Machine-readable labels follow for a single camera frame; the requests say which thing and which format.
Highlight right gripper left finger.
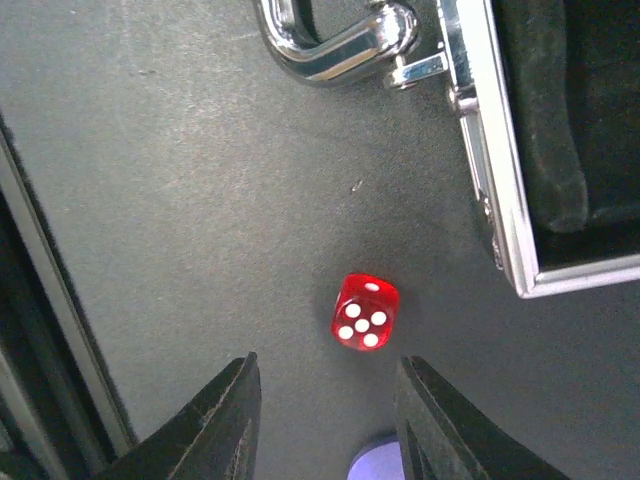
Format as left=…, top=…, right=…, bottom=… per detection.
left=96, top=352, right=261, bottom=480

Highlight purple round button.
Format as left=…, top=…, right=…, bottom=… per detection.
left=346, top=434, right=405, bottom=480

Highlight red die pair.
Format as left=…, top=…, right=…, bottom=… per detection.
left=330, top=272, right=400, bottom=352

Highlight aluminium poker case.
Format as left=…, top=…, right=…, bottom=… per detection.
left=254, top=0, right=639, bottom=298

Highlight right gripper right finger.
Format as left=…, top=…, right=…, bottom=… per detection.
left=394, top=356, right=567, bottom=479

